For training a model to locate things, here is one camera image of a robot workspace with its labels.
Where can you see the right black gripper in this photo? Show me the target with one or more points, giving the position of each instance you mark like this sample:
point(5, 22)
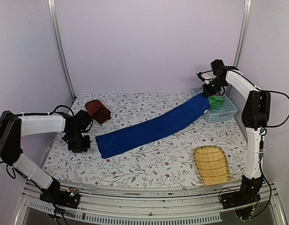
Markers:
point(208, 92)

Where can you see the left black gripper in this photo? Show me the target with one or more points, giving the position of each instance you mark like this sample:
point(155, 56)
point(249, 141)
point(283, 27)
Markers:
point(85, 148)

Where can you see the blue towel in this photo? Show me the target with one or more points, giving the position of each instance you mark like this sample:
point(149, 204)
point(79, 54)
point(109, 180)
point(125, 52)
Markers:
point(123, 140)

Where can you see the brown towel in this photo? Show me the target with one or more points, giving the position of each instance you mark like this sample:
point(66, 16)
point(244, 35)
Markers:
point(98, 111)

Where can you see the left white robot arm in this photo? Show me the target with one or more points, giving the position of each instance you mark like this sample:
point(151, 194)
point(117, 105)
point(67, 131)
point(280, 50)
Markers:
point(15, 126)

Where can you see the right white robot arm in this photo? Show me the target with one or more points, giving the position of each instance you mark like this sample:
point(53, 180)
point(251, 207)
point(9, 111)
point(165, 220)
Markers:
point(255, 116)

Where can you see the green towel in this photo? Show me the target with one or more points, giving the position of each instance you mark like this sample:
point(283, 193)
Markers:
point(215, 102)

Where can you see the light blue plastic basket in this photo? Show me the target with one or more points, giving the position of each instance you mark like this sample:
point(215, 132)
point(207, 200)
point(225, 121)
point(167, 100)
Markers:
point(226, 112)

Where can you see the yellow bamboo tray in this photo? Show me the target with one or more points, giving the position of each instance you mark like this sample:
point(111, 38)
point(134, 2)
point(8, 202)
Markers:
point(212, 165)

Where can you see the floral tablecloth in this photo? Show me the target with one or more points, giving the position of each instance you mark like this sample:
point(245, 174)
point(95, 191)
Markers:
point(165, 163)

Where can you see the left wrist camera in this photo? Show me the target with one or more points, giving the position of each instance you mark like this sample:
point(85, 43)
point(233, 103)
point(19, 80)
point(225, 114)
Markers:
point(83, 121)

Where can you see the aluminium front rail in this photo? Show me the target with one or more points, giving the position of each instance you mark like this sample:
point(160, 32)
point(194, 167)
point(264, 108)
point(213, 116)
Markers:
point(106, 205)

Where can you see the left aluminium frame post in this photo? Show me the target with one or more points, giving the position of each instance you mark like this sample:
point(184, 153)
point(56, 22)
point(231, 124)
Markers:
point(58, 41)

